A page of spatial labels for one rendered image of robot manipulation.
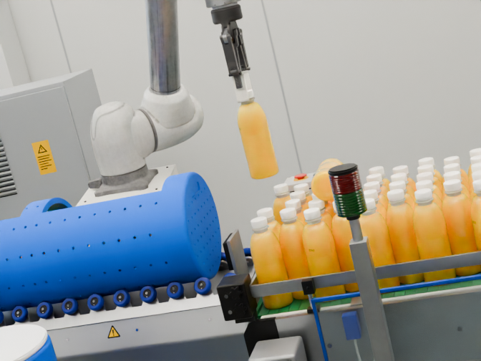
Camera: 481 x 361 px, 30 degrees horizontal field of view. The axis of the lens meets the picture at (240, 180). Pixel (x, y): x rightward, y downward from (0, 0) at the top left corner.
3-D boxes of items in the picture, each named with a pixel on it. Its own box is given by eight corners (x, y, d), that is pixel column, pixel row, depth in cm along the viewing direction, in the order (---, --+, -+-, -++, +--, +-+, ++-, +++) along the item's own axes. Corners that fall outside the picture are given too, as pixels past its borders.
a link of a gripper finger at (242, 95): (243, 72, 221) (243, 73, 220) (250, 100, 222) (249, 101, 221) (232, 74, 222) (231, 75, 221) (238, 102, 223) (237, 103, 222)
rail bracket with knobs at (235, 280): (234, 312, 222) (224, 273, 220) (261, 308, 220) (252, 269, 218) (225, 329, 213) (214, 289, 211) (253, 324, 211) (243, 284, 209)
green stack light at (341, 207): (338, 210, 191) (333, 188, 190) (368, 205, 189) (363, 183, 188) (335, 219, 185) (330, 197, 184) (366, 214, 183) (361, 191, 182)
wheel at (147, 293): (142, 287, 234) (138, 285, 232) (157, 285, 233) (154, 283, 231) (141, 304, 232) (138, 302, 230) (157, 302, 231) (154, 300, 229)
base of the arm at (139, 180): (98, 181, 310) (94, 166, 308) (159, 171, 305) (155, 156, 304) (82, 199, 293) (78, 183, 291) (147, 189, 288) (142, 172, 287)
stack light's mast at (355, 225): (345, 237, 192) (329, 166, 189) (374, 232, 190) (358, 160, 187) (341, 247, 186) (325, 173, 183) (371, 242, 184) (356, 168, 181)
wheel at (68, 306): (64, 299, 240) (60, 297, 238) (79, 297, 239) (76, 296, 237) (63, 316, 238) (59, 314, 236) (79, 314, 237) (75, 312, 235)
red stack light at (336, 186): (333, 188, 190) (330, 170, 189) (363, 183, 188) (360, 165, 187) (330, 196, 184) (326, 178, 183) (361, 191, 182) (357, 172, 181)
